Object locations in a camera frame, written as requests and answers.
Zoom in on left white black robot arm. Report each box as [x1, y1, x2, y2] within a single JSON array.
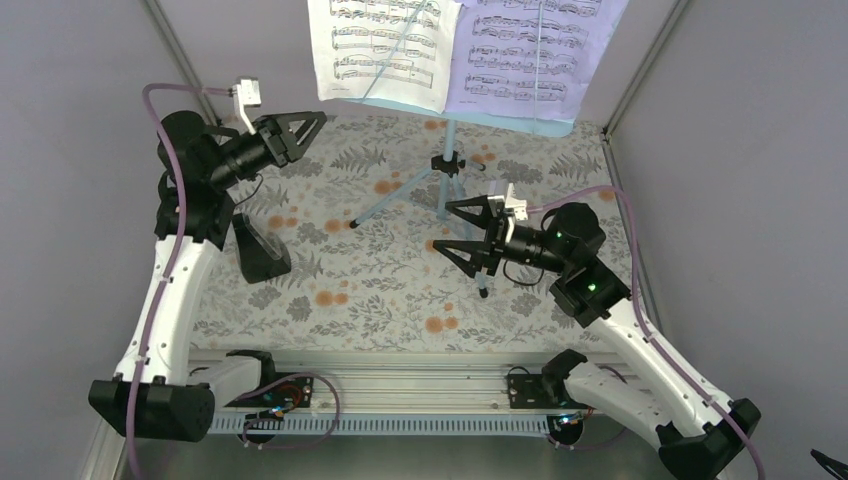
[[88, 110, 327, 442]]

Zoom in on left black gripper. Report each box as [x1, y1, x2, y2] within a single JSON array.
[[207, 111, 325, 189]]

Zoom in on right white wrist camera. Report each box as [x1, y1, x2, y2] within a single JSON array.
[[486, 179, 529, 223]]

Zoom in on white sheet music paper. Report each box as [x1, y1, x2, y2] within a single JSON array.
[[307, 0, 462, 113]]

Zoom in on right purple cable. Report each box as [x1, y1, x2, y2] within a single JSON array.
[[526, 185, 766, 480]]

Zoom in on floral patterned table mat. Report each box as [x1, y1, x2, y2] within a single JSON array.
[[191, 116, 605, 353]]

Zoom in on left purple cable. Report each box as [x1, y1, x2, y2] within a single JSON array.
[[124, 82, 236, 480]]

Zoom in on purple cable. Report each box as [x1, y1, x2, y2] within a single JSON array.
[[526, 185, 766, 480], [124, 82, 236, 480]]

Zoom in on black object at corner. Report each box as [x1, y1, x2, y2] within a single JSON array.
[[810, 449, 848, 480]]

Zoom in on light blue music stand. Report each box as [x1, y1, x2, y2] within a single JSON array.
[[317, 0, 578, 299]]

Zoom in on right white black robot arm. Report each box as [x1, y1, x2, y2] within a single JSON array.
[[433, 195, 761, 479]]

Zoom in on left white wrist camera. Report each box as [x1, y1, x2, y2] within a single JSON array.
[[231, 77, 262, 135]]

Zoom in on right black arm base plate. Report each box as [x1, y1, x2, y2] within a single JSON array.
[[506, 369, 589, 410]]

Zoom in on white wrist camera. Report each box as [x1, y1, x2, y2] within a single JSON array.
[[231, 77, 262, 135], [486, 179, 529, 223]]

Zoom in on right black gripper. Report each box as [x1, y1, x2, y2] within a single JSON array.
[[432, 196, 568, 279]]

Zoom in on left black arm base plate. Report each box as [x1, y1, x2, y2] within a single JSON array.
[[226, 376, 314, 409]]

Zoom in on aluminium mounting rail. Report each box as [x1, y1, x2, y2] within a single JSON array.
[[185, 351, 707, 439]]

